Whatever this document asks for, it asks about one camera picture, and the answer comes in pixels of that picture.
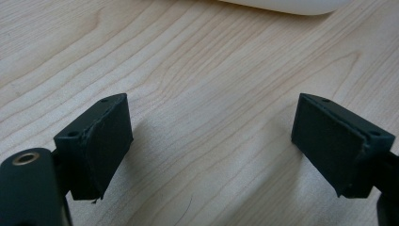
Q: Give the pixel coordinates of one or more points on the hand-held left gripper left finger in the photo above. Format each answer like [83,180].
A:
[103,147]

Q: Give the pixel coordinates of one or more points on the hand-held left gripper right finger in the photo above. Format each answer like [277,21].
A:
[335,150]

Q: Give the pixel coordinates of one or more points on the white plastic bin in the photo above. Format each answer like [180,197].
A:
[282,5]

